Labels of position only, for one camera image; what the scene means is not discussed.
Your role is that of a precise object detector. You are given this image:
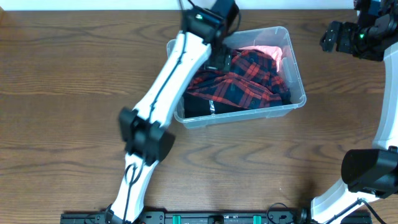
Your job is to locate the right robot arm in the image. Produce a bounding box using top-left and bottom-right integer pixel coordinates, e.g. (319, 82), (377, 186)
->
(306, 0), (397, 223)

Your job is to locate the red navy plaid shirt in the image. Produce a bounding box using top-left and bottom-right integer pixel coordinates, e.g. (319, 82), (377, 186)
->
(186, 50), (291, 110)

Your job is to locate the clear plastic storage bin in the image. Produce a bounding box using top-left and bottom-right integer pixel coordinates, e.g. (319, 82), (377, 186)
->
(174, 26), (307, 129)

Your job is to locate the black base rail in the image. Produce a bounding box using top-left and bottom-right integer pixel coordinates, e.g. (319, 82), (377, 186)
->
(60, 210), (373, 224)

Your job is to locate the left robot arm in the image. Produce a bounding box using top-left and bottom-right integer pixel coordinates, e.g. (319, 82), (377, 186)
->
(105, 0), (241, 223)

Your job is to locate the coral pink printed t-shirt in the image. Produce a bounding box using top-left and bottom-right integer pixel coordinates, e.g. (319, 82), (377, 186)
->
(240, 45), (283, 72)

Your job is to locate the black shirt with tape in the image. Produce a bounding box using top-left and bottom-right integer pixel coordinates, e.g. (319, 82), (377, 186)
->
(183, 94), (245, 118)

